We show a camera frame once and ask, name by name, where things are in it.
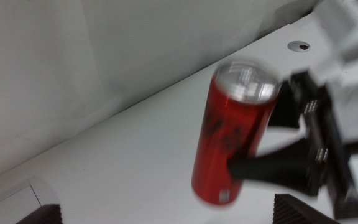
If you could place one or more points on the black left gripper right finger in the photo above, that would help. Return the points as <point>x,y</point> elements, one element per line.
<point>294,211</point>

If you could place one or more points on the white cloth backdrop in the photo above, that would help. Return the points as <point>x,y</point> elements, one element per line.
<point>104,62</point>

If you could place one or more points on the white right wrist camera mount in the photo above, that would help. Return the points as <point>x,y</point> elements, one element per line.
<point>343,37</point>

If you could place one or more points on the red drink can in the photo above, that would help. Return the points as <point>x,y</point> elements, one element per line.
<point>225,130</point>

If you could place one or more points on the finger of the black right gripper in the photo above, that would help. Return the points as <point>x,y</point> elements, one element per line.
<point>278,168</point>
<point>286,115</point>

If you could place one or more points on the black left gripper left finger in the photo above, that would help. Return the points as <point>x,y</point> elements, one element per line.
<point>45,216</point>

